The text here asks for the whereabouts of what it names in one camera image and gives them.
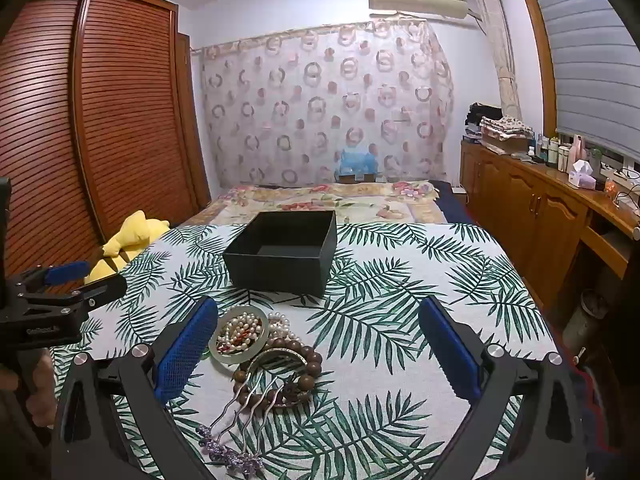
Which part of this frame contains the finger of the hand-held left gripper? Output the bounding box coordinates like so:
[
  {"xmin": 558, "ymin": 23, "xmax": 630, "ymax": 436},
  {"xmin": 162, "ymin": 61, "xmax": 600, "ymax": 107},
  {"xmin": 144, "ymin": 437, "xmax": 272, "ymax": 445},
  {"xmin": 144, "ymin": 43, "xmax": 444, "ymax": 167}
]
[
  {"xmin": 15, "ymin": 275, "xmax": 129, "ymax": 322},
  {"xmin": 10, "ymin": 260, "xmax": 92, "ymax": 295}
]

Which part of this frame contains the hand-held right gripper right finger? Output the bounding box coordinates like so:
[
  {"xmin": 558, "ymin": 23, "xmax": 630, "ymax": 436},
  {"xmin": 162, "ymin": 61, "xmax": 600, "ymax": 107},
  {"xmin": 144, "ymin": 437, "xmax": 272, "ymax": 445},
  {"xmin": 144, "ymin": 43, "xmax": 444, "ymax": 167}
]
[{"xmin": 417, "ymin": 295, "xmax": 588, "ymax": 480}]

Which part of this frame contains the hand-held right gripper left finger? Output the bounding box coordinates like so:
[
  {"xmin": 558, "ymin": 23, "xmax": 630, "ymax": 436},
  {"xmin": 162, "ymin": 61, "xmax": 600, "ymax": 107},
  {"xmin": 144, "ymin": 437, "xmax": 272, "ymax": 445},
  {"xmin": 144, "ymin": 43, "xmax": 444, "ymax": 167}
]
[{"xmin": 50, "ymin": 296, "xmax": 221, "ymax": 480}]

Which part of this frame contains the pale green jade bangle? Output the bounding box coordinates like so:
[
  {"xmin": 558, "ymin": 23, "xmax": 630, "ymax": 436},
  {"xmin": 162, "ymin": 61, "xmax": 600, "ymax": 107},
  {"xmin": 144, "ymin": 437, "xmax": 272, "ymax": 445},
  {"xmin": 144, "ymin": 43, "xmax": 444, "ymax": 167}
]
[{"xmin": 207, "ymin": 305, "xmax": 271, "ymax": 365}]

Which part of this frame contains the long pearl necklace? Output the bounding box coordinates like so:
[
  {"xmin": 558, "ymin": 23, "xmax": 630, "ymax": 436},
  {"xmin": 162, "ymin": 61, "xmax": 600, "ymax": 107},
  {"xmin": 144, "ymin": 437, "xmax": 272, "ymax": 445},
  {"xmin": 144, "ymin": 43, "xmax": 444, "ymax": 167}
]
[{"xmin": 215, "ymin": 311, "xmax": 266, "ymax": 353}]

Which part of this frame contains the rhinestone hair comb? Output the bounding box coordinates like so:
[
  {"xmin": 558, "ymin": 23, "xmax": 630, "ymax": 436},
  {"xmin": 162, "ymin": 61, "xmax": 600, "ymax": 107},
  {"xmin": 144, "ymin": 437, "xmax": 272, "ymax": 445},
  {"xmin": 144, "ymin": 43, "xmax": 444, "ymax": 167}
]
[{"xmin": 239, "ymin": 344, "xmax": 315, "ymax": 411}]

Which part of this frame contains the small pearl bracelet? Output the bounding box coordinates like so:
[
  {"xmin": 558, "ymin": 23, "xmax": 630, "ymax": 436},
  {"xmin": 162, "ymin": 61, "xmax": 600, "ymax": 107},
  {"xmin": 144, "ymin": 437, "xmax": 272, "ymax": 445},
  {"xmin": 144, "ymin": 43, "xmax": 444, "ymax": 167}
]
[{"xmin": 265, "ymin": 311, "xmax": 297, "ymax": 343}]

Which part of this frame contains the silver hairpin with purple flowers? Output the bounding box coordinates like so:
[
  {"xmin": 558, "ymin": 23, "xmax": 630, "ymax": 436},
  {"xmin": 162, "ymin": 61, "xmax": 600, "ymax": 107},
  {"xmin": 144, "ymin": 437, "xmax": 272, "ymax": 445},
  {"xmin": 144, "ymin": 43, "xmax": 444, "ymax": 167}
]
[{"xmin": 197, "ymin": 377, "xmax": 296, "ymax": 472}]

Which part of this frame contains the brown wooden bead bracelet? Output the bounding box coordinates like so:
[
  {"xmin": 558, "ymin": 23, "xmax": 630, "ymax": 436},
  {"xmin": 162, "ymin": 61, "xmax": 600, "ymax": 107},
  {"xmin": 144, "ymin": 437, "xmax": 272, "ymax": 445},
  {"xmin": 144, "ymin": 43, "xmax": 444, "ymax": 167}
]
[{"xmin": 232, "ymin": 337, "xmax": 325, "ymax": 407}]

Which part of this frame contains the black box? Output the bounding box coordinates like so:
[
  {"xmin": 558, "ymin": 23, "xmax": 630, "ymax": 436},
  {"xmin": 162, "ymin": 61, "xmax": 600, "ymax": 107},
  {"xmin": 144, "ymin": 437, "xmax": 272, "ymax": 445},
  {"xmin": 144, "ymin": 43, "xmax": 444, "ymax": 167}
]
[{"xmin": 222, "ymin": 210, "xmax": 338, "ymax": 298}]

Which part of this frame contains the person's left hand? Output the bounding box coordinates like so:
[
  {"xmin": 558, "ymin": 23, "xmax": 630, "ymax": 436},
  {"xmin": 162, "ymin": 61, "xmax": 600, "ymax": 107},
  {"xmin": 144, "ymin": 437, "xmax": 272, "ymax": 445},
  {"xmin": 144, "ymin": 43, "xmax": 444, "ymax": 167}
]
[{"xmin": 0, "ymin": 347, "xmax": 57, "ymax": 413}]

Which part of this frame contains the yellow plush toy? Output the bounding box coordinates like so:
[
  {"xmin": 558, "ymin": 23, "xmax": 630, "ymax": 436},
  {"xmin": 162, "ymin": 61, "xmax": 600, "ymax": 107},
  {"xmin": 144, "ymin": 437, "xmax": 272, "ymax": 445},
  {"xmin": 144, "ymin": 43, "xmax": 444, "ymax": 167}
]
[{"xmin": 84, "ymin": 210, "xmax": 171, "ymax": 286}]

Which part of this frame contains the leaf print tablecloth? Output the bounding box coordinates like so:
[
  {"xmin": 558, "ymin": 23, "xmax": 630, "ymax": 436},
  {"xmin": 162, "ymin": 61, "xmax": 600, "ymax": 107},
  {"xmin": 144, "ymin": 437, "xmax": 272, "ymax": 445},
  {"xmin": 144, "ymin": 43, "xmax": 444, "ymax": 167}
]
[{"xmin": 50, "ymin": 222, "xmax": 563, "ymax": 480}]

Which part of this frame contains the grey waste bin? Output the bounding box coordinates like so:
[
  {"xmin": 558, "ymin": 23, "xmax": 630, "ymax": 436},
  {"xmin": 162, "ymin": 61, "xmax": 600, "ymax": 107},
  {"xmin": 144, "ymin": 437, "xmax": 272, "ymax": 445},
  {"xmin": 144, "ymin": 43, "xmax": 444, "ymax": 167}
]
[{"xmin": 562, "ymin": 290, "xmax": 608, "ymax": 346}]

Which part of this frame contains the dark blue bedsheet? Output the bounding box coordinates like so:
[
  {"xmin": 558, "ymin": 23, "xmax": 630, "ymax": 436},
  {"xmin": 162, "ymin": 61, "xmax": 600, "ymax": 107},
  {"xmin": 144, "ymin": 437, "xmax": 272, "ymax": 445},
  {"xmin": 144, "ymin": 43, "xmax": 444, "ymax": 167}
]
[{"xmin": 430, "ymin": 179, "xmax": 473, "ymax": 226}]

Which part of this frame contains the floral blanket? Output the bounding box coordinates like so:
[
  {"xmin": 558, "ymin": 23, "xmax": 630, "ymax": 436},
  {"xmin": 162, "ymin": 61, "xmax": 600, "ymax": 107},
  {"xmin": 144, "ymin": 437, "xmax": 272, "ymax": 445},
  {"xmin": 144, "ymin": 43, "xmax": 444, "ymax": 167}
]
[{"xmin": 175, "ymin": 180, "xmax": 451, "ymax": 228}]

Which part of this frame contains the wooden cabinet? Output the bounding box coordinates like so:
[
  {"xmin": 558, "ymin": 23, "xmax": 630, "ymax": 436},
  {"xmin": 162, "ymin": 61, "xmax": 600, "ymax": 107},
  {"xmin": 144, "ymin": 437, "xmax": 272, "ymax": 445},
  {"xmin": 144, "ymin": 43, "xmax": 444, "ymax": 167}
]
[{"xmin": 459, "ymin": 137, "xmax": 640, "ymax": 311}]

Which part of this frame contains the wooden louvred wardrobe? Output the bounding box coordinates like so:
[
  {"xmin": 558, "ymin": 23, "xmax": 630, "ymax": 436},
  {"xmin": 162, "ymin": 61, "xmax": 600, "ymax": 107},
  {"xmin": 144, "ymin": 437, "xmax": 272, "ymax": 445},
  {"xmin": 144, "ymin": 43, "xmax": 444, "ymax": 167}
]
[{"xmin": 0, "ymin": 0, "xmax": 211, "ymax": 306}]

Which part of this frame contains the blue bag by curtain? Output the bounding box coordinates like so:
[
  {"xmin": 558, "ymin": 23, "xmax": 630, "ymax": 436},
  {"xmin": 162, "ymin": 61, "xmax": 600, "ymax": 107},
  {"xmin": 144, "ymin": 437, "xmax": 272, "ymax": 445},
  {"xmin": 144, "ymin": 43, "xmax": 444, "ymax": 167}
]
[{"xmin": 334, "ymin": 142, "xmax": 379, "ymax": 181}]

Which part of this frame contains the tissue box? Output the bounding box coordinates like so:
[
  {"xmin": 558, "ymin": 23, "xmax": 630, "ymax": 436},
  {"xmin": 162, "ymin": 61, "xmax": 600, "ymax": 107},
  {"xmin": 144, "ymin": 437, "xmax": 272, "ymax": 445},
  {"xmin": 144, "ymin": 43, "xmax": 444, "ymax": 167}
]
[{"xmin": 567, "ymin": 159, "xmax": 598, "ymax": 191}]

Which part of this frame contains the row of cosmetic bottles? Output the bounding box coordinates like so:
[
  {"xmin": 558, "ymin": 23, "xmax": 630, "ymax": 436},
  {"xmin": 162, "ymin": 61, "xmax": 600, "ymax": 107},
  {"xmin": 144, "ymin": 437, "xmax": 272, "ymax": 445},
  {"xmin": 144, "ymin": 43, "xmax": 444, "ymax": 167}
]
[{"xmin": 535, "ymin": 132, "xmax": 590, "ymax": 170}]

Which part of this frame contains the stack of folded cloths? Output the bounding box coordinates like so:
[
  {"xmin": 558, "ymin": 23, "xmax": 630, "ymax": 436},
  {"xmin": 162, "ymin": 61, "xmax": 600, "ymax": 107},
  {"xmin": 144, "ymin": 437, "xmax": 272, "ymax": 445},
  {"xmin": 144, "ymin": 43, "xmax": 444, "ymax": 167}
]
[{"xmin": 480, "ymin": 116, "xmax": 535, "ymax": 156}]

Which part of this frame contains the black bag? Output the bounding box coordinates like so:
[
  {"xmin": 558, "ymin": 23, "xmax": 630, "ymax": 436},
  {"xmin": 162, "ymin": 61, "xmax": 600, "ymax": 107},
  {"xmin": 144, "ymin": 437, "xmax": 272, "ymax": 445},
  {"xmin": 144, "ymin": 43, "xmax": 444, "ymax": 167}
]
[{"xmin": 465, "ymin": 102, "xmax": 503, "ymax": 141}]

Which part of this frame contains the white power strip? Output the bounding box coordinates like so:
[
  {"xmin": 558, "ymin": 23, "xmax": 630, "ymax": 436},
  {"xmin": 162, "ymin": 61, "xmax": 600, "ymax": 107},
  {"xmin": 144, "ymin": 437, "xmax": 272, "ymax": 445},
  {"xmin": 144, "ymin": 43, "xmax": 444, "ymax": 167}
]
[{"xmin": 600, "ymin": 167, "xmax": 640, "ymax": 185}]

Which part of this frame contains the circle pattern curtain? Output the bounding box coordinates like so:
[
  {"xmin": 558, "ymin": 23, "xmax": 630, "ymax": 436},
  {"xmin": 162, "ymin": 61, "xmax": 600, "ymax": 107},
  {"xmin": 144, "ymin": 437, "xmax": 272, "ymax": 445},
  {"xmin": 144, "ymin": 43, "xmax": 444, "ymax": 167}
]
[{"xmin": 192, "ymin": 20, "xmax": 456, "ymax": 188}]

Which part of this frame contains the beige tied curtain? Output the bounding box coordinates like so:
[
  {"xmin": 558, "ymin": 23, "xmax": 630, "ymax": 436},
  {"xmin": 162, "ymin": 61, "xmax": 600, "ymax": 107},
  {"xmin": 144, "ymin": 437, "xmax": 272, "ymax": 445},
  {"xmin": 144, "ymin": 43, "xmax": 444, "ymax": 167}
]
[{"xmin": 470, "ymin": 0, "xmax": 523, "ymax": 121}]

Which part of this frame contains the grey window blind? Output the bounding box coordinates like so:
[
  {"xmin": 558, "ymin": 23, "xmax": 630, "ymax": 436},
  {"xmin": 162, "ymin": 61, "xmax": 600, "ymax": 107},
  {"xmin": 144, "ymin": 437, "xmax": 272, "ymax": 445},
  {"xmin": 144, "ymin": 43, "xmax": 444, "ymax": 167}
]
[{"xmin": 527, "ymin": 0, "xmax": 640, "ymax": 153}]

